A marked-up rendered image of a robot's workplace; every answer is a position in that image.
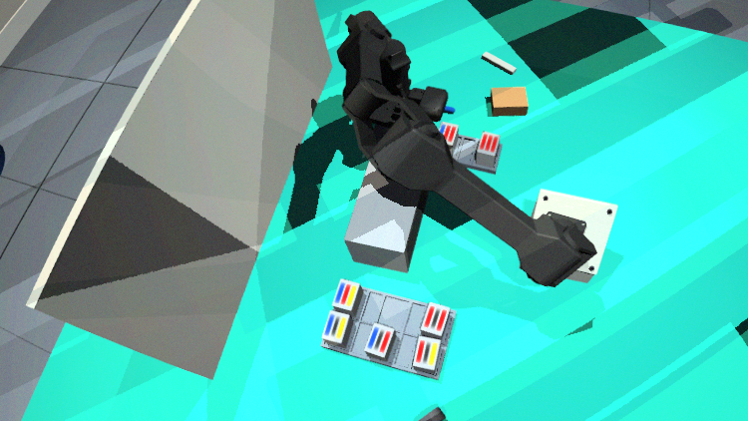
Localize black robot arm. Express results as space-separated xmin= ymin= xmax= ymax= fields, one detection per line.
xmin=337 ymin=10 xmax=597 ymax=287

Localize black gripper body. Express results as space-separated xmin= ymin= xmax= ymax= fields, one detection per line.
xmin=382 ymin=64 xmax=449 ymax=122

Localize tan rectangular block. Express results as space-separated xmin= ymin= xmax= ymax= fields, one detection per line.
xmin=491 ymin=87 xmax=529 ymax=117

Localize black short cylinder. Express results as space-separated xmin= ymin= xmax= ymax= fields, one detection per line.
xmin=419 ymin=406 xmax=446 ymax=421

